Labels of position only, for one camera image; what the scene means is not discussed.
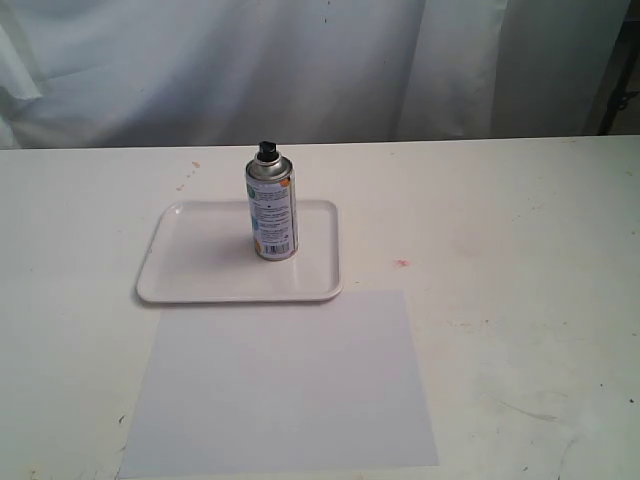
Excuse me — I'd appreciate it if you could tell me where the spray paint can with dots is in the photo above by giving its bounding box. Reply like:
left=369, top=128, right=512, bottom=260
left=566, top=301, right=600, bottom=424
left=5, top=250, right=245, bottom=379
left=245, top=141, right=298, bottom=261

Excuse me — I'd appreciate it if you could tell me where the white rectangular plastic tray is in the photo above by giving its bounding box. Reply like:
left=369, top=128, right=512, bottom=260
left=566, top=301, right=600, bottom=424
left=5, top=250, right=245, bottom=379
left=136, top=200, right=342, bottom=304

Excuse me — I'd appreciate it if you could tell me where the white paper sheet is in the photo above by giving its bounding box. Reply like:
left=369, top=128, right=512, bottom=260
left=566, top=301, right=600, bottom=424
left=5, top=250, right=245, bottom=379
left=120, top=291, right=438, bottom=478

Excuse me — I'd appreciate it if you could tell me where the white backdrop curtain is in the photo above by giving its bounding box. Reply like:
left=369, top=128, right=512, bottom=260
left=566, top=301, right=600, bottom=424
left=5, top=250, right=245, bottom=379
left=1, top=1, right=628, bottom=149

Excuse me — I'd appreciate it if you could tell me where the black metal stand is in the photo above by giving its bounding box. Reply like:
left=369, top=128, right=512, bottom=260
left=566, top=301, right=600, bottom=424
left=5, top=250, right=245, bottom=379
left=597, top=14, right=639, bottom=136

